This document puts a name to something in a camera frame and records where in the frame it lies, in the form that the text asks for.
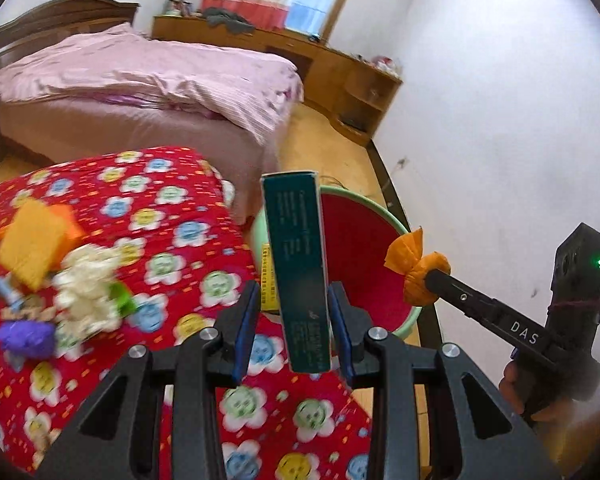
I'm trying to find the red bin with green rim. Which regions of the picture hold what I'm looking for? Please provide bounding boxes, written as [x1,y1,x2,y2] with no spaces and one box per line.
[250,185,426,351]

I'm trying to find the light blue cap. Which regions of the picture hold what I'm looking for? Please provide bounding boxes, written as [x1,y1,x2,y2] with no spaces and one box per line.
[0,280,25,312]

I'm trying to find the grey clothing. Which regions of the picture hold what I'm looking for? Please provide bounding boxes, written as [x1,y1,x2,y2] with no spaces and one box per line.
[202,7,255,37]

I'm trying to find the purple crumpled paper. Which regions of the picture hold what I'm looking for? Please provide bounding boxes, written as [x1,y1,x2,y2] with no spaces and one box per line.
[0,320,59,362]

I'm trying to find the dark wooden bed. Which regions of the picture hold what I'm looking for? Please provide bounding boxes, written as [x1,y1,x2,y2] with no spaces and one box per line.
[0,0,306,221]

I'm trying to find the wooden corner shelf unit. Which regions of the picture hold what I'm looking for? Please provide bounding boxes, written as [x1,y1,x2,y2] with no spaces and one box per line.
[330,57,405,148]

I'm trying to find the white crumpled paper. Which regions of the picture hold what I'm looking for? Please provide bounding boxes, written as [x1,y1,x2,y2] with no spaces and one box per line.
[52,245,126,332]

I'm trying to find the small items on shelf unit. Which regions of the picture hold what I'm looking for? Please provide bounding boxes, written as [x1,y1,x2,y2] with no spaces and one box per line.
[371,55,404,80]

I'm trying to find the pink duvet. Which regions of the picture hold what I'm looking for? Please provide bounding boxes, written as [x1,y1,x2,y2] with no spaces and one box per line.
[0,22,305,147]

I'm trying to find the green plastic scrap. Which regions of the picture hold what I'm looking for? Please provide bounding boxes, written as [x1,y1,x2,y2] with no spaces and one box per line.
[107,280,137,319]

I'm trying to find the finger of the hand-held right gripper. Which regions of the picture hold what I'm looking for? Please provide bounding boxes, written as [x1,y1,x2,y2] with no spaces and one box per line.
[425,267,508,328]

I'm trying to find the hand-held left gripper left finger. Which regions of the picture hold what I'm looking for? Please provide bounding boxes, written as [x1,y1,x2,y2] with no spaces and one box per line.
[35,280,261,480]

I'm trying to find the person's right hand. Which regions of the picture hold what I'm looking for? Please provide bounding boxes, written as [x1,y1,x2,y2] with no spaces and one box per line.
[498,359,561,424]

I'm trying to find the long wooden desk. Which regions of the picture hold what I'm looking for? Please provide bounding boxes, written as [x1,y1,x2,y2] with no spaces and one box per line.
[152,12,351,111]

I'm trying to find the yellow orange sponge cloth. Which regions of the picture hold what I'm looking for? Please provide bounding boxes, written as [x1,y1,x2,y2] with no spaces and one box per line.
[0,199,87,291]

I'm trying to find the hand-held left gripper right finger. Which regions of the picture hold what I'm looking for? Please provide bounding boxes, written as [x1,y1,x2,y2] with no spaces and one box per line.
[328,282,561,480]

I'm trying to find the teal carton box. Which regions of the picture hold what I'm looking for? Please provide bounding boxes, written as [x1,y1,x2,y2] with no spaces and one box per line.
[260,171,331,374]

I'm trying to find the yellow label carton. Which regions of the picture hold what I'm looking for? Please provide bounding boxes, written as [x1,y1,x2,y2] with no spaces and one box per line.
[261,242,282,314]

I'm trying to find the orange wrapper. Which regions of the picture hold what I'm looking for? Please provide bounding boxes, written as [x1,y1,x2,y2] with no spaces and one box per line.
[382,227,452,307]

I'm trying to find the red floral blanket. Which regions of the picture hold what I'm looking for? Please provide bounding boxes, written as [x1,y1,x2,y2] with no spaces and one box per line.
[0,146,373,480]

